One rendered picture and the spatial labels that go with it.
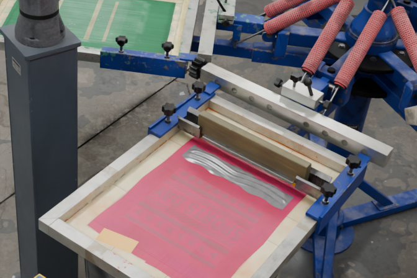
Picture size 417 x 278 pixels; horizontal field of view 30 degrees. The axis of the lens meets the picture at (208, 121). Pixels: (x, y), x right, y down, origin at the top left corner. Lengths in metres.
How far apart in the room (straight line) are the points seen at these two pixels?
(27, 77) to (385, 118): 2.46
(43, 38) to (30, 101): 0.21
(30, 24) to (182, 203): 0.69
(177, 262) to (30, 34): 0.82
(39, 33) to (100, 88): 1.93
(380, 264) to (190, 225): 1.53
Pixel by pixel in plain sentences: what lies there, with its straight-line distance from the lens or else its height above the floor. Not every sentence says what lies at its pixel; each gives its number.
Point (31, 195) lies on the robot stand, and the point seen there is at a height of 0.62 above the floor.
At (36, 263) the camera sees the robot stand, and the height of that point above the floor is 0.28.
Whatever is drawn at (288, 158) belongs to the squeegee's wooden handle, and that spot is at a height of 1.06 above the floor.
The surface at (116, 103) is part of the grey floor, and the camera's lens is 4.16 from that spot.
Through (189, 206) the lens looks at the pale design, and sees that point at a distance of 2.21.
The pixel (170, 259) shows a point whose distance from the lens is 2.07.
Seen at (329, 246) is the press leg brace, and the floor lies 0.17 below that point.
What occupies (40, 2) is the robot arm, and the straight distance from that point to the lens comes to 2.32.
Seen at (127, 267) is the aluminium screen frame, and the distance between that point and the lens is 2.00.
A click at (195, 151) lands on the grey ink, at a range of 2.38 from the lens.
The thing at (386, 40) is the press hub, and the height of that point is 1.06.
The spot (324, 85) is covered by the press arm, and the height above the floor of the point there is 1.04.
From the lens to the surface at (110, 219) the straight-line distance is 2.16.
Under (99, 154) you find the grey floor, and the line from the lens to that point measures 3.84.
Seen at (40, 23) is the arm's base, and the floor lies 1.27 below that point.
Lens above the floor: 2.49
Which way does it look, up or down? 37 degrees down
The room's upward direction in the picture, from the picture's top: 7 degrees clockwise
